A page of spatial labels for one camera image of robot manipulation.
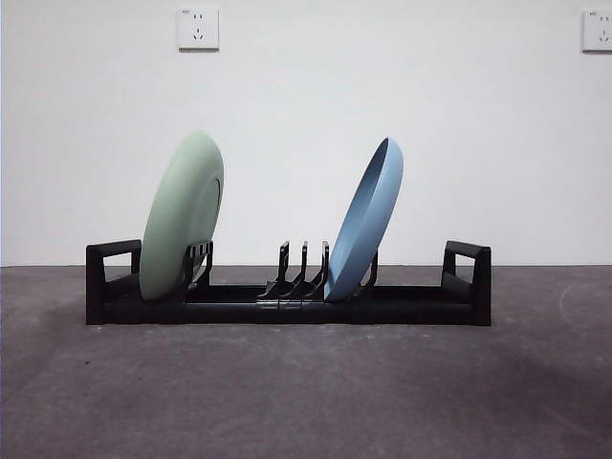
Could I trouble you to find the blue round plate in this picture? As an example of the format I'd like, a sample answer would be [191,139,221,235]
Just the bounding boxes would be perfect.
[323,136,405,303]

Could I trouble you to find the green round plate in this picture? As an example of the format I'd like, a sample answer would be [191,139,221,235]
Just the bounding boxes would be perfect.
[138,130,226,302]

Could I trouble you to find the black plastic plate rack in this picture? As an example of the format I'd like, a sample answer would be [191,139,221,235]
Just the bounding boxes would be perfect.
[85,239,492,328]

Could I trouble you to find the white wall socket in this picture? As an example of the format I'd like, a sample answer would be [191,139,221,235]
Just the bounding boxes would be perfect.
[581,9,612,54]
[177,6,221,52]

